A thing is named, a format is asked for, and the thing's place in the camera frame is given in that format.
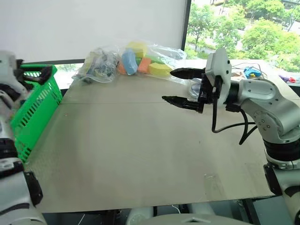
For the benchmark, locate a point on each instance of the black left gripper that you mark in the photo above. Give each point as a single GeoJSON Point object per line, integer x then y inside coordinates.
{"type": "Point", "coordinates": [20, 77]}

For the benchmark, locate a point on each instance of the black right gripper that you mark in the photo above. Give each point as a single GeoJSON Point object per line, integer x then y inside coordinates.
{"type": "Point", "coordinates": [206, 93]}

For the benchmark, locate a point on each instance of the green plastic basket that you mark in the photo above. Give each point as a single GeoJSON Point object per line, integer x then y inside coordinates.
{"type": "Point", "coordinates": [35, 110]}

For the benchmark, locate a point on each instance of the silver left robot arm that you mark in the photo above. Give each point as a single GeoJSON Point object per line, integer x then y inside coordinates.
{"type": "Point", "coordinates": [14, 194]}

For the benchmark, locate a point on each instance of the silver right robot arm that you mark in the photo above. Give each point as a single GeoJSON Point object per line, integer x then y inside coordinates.
{"type": "Point", "coordinates": [269, 103]}

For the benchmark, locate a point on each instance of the grey item in clear wrap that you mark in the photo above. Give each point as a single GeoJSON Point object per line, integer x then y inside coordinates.
{"type": "Point", "coordinates": [195, 90]}

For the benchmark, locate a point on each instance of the yellow foam wedge block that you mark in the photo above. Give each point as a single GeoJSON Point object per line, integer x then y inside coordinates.
{"type": "Point", "coordinates": [159, 69]}

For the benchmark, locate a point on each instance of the clear bag of foam blocks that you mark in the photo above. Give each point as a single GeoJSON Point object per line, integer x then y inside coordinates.
{"type": "Point", "coordinates": [164, 56]}

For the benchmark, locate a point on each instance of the green foam block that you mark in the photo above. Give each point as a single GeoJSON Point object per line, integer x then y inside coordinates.
{"type": "Point", "coordinates": [154, 59]}

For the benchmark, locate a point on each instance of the large orange foam block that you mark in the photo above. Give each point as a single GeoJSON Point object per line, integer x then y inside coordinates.
{"type": "Point", "coordinates": [144, 65]}

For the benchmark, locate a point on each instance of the blue foam block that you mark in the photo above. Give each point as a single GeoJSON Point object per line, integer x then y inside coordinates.
{"type": "Point", "coordinates": [129, 62]}

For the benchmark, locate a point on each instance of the yellow foam round block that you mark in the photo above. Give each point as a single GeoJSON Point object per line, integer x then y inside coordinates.
{"type": "Point", "coordinates": [137, 48]}

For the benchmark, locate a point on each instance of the small orange foam block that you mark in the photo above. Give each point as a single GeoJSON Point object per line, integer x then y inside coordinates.
{"type": "Point", "coordinates": [122, 68]}

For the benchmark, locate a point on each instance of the clear bag of dark parts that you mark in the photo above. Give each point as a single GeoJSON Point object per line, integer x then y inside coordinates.
{"type": "Point", "coordinates": [100, 64]}

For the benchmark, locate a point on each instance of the blue toy with yellow part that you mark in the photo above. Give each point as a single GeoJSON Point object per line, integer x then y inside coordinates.
{"type": "Point", "coordinates": [251, 72]}

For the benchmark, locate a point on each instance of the white roller blind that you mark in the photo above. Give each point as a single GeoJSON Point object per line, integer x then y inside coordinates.
{"type": "Point", "coordinates": [93, 25]}

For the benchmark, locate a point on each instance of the clear tape scrap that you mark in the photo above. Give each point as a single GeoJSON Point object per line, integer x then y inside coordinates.
{"type": "Point", "coordinates": [210, 177]}

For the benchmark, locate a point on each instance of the purple and red toy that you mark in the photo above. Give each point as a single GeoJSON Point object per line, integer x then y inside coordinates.
{"type": "Point", "coordinates": [288, 79]}

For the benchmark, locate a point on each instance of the silver robot torso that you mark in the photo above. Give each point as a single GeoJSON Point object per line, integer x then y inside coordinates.
{"type": "Point", "coordinates": [187, 219]}

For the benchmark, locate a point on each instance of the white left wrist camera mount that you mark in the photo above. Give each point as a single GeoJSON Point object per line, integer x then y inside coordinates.
{"type": "Point", "coordinates": [7, 61]}

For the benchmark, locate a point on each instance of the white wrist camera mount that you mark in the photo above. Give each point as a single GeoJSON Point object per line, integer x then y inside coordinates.
{"type": "Point", "coordinates": [7, 61]}
{"type": "Point", "coordinates": [221, 63]}

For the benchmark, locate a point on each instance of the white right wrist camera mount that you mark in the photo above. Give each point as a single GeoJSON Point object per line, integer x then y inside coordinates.
{"type": "Point", "coordinates": [221, 63]}

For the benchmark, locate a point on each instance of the black window frame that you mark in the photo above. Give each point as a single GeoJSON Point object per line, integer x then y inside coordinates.
{"type": "Point", "coordinates": [185, 23]}

